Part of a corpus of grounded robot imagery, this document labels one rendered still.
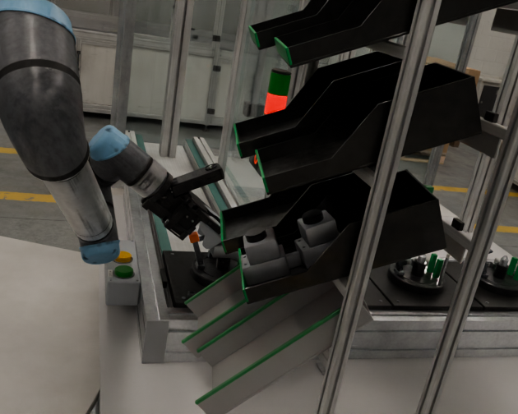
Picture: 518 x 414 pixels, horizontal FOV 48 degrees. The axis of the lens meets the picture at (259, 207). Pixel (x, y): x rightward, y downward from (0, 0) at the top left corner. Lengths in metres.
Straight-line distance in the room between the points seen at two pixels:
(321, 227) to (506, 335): 0.81
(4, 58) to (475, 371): 1.15
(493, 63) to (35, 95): 10.60
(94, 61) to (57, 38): 5.50
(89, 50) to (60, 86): 5.54
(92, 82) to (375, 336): 5.40
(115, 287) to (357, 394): 0.55
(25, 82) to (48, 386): 0.57
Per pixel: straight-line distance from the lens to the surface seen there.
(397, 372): 1.36
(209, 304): 1.12
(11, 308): 1.39
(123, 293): 1.30
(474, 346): 1.50
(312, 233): 0.82
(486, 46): 11.06
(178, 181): 1.22
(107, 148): 1.15
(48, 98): 0.84
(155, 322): 1.17
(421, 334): 1.40
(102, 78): 6.42
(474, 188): 2.30
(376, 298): 1.39
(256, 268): 0.83
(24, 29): 0.90
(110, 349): 1.26
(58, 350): 1.26
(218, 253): 1.28
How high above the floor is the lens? 1.59
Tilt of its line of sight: 20 degrees down
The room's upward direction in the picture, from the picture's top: 10 degrees clockwise
